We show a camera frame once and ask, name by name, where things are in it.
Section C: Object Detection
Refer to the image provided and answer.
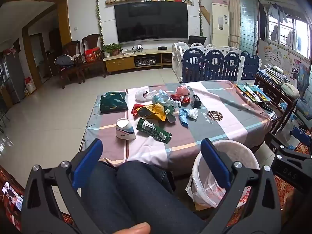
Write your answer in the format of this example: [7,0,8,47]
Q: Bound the hanging clothes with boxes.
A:
[267,2,288,23]

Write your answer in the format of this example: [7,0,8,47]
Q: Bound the red cigarette pack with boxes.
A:
[171,95,192,104]

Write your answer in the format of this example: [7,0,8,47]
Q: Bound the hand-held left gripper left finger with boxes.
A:
[21,138,104,234]

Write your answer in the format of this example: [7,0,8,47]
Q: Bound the dark wooden side table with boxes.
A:
[253,73,299,134]

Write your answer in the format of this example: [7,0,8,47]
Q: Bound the window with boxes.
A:
[258,0,312,59]

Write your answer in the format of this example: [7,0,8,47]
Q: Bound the wall learning charts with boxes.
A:
[263,45,293,75]

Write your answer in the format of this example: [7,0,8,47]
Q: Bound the red patterned sofa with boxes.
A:
[0,140,312,234]

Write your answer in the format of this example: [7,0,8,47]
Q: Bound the grey refrigerator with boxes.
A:
[0,51,22,104]

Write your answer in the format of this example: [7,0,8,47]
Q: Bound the plaid tablecloth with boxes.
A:
[82,80,273,176]

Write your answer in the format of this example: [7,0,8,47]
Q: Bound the black television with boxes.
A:
[114,2,189,44]

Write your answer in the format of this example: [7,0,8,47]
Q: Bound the crumpled blue cloth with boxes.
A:
[179,108,192,128]

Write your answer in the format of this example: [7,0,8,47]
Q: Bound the blue white play fence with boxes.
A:
[172,42,262,83]

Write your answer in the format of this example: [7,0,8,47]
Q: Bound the white plastic bin liner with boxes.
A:
[186,151,227,209]

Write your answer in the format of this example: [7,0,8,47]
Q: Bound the beige curtain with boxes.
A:
[223,0,242,47]

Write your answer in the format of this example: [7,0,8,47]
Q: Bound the dark wooden armchair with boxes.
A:
[55,40,83,88]
[82,34,106,82]

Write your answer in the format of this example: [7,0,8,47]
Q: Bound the stack of books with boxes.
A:
[258,65,290,84]

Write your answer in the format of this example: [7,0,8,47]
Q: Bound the clear blue plastic wrapper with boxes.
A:
[158,89,175,103]

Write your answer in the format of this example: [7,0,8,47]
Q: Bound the white paper cup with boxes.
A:
[116,118,136,140]

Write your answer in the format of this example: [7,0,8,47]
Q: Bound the white bin with liner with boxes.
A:
[192,140,260,210]

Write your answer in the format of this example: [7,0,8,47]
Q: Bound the green ivy garland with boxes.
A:
[196,0,204,36]
[96,0,104,45]

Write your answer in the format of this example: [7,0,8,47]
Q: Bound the green potted plant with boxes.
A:
[102,43,121,57]

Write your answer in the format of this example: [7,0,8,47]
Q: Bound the black laptop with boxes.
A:
[188,35,207,47]

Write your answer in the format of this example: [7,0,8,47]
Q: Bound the green snack packet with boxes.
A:
[136,118,172,144]

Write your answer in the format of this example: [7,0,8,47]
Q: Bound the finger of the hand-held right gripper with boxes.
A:
[290,127,312,148]
[264,132,292,155]

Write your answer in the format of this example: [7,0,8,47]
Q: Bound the person's left hand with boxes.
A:
[114,222,151,234]

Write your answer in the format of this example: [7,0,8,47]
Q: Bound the person's left leg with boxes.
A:
[80,161,137,234]

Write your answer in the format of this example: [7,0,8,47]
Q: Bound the dark backpack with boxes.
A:
[54,55,76,66]

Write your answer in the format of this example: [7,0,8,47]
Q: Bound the person's right leg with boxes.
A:
[116,161,206,234]

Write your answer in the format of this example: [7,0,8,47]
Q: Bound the white standing air conditioner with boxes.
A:
[211,2,230,47]

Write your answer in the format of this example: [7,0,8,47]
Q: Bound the pink plastic bag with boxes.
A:
[176,86,191,96]

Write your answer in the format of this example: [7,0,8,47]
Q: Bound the white plastic bag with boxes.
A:
[135,89,158,102]

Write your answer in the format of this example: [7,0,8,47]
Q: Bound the row of picture books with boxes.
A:
[235,84,271,104]

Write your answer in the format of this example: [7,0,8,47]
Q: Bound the black stereo amplifier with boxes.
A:
[135,56,156,66]

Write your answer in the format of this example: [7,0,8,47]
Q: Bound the red gift box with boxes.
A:
[84,47,101,62]

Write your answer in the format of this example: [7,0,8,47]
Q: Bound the small green wrapper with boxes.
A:
[164,105,176,123]

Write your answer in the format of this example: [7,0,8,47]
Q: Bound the wooden television cabinet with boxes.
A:
[103,49,173,75]

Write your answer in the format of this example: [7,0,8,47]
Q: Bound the grey green cushion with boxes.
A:
[281,83,300,98]

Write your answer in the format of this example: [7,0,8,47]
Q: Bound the person's leg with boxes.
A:
[116,161,206,234]
[80,161,137,234]

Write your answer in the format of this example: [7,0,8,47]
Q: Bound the dark green paper bag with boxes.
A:
[99,91,128,114]

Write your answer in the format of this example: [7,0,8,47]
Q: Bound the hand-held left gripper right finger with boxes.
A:
[197,138,283,234]

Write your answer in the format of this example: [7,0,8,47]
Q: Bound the red white sack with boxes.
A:
[24,77,37,92]

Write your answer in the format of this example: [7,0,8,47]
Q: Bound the yellow snack bag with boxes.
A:
[135,104,167,122]

